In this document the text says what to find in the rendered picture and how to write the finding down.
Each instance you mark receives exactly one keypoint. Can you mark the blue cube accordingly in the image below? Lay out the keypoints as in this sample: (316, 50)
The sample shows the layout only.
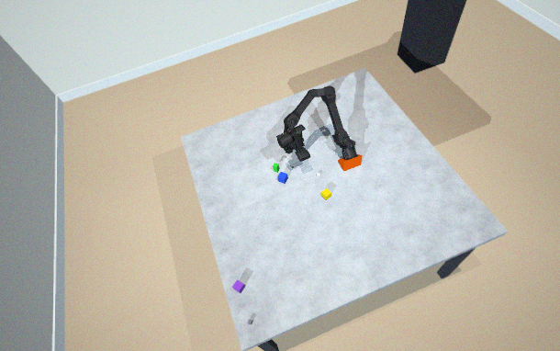
(282, 177)

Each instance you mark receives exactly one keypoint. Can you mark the small purple block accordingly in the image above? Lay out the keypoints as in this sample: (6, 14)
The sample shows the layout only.
(239, 286)

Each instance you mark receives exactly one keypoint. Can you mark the yellow cube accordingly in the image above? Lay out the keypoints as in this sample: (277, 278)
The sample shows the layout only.
(326, 193)

